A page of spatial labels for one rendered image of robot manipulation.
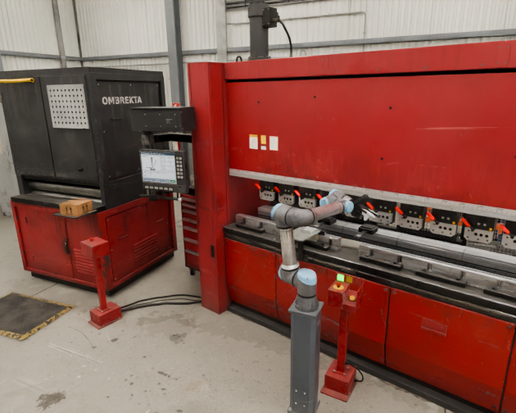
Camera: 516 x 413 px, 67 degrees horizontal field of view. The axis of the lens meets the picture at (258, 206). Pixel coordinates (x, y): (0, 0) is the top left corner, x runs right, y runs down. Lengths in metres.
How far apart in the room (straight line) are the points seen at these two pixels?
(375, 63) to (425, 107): 0.42
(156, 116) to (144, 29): 5.98
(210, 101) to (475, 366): 2.66
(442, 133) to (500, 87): 0.37
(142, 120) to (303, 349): 2.23
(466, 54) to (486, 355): 1.77
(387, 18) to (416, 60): 4.66
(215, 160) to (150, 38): 6.03
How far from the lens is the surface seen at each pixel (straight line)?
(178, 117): 3.29
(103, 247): 3.70
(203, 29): 8.41
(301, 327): 2.50
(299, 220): 2.20
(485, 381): 2.97
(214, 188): 3.41
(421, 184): 2.68
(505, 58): 2.53
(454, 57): 2.58
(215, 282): 3.75
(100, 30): 10.09
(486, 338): 2.81
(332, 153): 2.88
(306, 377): 2.70
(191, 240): 4.38
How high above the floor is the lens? 2.06
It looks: 16 degrees down
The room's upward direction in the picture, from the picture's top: 1 degrees counter-clockwise
